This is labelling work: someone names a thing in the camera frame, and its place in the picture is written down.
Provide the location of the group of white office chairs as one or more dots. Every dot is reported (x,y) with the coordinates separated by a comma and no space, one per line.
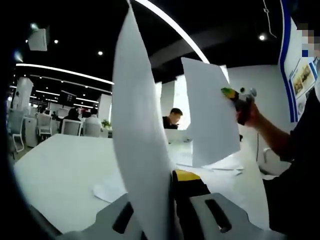
(45,125)

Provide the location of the pile of white printing papers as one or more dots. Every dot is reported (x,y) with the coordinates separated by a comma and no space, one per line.
(107,192)

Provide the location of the long straight ceiling light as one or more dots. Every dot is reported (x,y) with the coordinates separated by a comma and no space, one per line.
(175,26)

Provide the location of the white printing paper sheet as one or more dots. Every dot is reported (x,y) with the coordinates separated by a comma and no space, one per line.
(210,112)

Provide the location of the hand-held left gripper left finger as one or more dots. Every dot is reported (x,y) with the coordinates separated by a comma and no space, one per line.
(107,217)

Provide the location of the white table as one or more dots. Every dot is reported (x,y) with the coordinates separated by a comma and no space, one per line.
(62,160)

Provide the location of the ceiling air conditioner unit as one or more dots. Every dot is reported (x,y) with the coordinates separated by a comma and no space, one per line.
(38,40)

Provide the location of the person's right hand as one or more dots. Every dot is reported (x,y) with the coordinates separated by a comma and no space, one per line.
(253,116)

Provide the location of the long curved ceiling light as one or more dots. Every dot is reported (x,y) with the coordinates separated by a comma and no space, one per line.
(62,71)

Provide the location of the white printing paper bundle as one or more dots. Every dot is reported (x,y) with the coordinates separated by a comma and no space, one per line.
(140,112)

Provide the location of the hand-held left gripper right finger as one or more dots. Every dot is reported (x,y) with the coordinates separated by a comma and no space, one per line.
(200,220)

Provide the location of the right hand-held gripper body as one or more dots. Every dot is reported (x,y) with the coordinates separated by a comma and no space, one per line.
(243,98)

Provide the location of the small dark hanging screen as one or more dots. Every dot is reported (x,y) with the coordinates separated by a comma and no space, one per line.
(68,96)

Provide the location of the blue white wall poster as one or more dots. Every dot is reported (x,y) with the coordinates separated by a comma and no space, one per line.
(291,50)

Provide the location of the green potted plant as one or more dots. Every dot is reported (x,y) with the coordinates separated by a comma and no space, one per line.
(106,123)

